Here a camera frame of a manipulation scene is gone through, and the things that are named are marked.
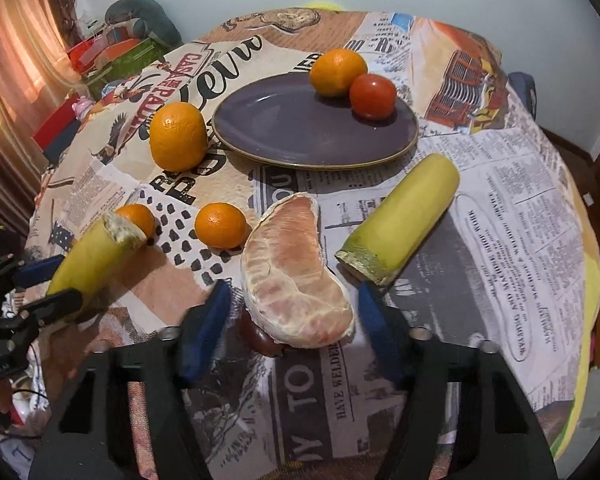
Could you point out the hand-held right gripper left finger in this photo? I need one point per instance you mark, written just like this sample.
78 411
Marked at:
205 330

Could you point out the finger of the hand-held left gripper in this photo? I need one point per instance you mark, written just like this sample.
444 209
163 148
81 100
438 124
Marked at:
55 306
37 270

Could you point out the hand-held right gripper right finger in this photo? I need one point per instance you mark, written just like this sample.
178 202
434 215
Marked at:
375 330

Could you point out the dark red jujube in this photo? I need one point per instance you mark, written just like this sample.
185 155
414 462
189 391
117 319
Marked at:
257 336

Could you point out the short banana piece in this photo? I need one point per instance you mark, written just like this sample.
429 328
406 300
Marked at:
90 260

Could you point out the pomelo segment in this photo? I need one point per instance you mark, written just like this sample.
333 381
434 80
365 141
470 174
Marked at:
295 280

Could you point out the small tangerine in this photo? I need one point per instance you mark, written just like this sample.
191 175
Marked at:
220 225
141 216

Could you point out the long banana piece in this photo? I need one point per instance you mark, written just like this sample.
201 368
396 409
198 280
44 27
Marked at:
400 220

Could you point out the large orange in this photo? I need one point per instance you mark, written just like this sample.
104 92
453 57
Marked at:
177 135

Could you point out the purple ceramic plate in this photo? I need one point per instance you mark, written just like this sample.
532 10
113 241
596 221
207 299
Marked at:
290 125

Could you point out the red box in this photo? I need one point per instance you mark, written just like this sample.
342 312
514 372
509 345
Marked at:
55 126

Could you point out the pink toy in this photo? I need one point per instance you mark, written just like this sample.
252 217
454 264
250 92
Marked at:
82 107

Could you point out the newspaper print tablecloth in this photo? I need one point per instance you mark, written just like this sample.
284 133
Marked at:
505 210

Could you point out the orange striped curtain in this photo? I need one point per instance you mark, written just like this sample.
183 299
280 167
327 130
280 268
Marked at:
10 60

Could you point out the red toy pile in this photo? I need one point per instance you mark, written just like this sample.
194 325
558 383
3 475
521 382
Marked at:
87 52

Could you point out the yellow foam mat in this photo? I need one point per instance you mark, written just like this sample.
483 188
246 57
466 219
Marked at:
592 280

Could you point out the green storage box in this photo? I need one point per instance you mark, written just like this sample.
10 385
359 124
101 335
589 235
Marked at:
130 57

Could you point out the red tomato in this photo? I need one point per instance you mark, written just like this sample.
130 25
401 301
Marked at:
373 97

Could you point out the round orange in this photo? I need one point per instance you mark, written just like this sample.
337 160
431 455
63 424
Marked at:
335 72

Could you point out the grey plush toy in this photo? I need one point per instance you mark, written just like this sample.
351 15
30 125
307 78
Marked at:
145 15

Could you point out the blue backpack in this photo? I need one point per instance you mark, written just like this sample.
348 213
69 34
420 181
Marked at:
522 90

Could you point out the yellow chair back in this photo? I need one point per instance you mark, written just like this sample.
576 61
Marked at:
322 6

